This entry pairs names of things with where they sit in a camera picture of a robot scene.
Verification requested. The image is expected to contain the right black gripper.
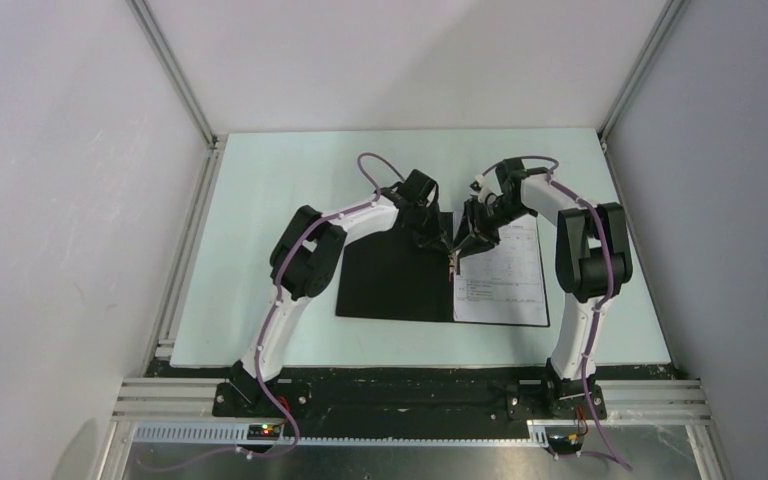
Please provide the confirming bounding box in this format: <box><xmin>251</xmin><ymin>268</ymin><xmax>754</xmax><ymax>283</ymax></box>
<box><xmin>449</xmin><ymin>197</ymin><xmax>532</xmax><ymax>259</ymax></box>

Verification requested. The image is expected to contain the metal folder clip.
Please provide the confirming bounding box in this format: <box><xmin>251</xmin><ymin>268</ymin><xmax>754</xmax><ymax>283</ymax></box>
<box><xmin>448</xmin><ymin>252</ymin><xmax>460</xmax><ymax>283</ymax></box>

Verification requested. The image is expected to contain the red and black folder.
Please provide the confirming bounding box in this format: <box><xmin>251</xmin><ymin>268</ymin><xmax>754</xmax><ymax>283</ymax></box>
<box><xmin>334</xmin><ymin>210</ymin><xmax>552</xmax><ymax>329</ymax></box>

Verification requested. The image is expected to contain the white table form sheet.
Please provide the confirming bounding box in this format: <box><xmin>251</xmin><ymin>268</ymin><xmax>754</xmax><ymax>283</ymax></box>
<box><xmin>453</xmin><ymin>215</ymin><xmax>550</xmax><ymax>328</ymax></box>

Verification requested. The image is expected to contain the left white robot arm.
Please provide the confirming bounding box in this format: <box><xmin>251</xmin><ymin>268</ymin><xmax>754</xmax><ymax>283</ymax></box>
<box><xmin>229</xmin><ymin>169</ymin><xmax>451</xmax><ymax>416</ymax></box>

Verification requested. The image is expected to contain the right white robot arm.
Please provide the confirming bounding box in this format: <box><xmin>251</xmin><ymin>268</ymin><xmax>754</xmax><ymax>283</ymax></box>
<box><xmin>450</xmin><ymin>168</ymin><xmax>633</xmax><ymax>418</ymax></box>

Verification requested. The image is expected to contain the right controller board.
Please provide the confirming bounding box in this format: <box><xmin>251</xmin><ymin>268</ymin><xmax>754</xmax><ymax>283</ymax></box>
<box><xmin>546</xmin><ymin>434</ymin><xmax>583</xmax><ymax>457</ymax></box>

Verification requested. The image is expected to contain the controller board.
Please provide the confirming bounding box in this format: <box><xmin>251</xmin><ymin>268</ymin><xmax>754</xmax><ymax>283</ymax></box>
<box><xmin>546</xmin><ymin>434</ymin><xmax>583</xmax><ymax>457</ymax></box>
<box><xmin>246</xmin><ymin>423</ymin><xmax>283</xmax><ymax>441</ymax></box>

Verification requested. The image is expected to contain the left controller board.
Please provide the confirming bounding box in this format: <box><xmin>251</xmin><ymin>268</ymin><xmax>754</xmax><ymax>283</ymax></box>
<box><xmin>246</xmin><ymin>423</ymin><xmax>283</xmax><ymax>441</ymax></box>

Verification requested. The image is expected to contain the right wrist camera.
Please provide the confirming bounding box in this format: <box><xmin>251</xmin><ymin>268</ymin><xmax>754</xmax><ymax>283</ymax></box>
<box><xmin>469</xmin><ymin>175</ymin><xmax>498</xmax><ymax>205</ymax></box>

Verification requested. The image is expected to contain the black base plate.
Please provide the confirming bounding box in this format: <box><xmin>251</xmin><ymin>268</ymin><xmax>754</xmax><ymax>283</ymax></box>
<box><xmin>145</xmin><ymin>360</ymin><xmax>683</xmax><ymax>442</ymax></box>

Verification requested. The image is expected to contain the left aluminium corner post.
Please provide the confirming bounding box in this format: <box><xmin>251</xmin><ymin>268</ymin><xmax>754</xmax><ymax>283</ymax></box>
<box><xmin>125</xmin><ymin>0</ymin><xmax>218</xmax><ymax>148</ymax></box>

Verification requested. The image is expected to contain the aluminium corner post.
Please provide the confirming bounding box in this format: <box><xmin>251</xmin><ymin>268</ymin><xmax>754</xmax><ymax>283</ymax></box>
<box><xmin>125</xmin><ymin>0</ymin><xmax>218</xmax><ymax>148</ymax></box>
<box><xmin>598</xmin><ymin>0</ymin><xmax>690</xmax><ymax>149</ymax></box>

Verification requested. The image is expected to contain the aluminium frame rail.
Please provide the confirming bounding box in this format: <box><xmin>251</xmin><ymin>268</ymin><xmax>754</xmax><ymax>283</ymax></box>
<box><xmin>93</xmin><ymin>378</ymin><xmax>732</xmax><ymax>479</ymax></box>

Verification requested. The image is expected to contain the right aluminium corner post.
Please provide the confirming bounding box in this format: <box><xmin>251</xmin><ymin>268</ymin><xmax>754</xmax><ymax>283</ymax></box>
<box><xmin>598</xmin><ymin>0</ymin><xmax>690</xmax><ymax>149</ymax></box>

